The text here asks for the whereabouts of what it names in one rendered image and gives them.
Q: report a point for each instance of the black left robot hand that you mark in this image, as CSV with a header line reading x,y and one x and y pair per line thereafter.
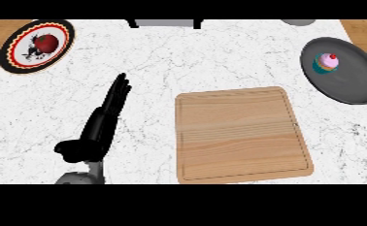
x,y
99,129

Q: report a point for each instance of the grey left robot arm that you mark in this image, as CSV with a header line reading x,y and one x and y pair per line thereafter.
x,y
87,175

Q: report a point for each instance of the wooden cutting board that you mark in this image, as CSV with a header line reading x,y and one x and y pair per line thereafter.
x,y
242,134

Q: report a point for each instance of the pink frosted cupcake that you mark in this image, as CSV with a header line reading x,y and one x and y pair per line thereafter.
x,y
326,63

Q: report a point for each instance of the dark grey pan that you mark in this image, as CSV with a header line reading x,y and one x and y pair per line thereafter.
x,y
343,74

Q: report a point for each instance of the red tomato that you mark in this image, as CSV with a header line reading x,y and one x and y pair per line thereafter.
x,y
47,43

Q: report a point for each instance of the patterned round plate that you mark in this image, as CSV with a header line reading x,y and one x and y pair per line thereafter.
x,y
36,46

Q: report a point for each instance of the grey appliance with black legs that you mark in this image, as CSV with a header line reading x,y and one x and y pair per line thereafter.
x,y
165,23

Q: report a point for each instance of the grey round object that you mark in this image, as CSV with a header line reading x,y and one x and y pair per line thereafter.
x,y
298,22

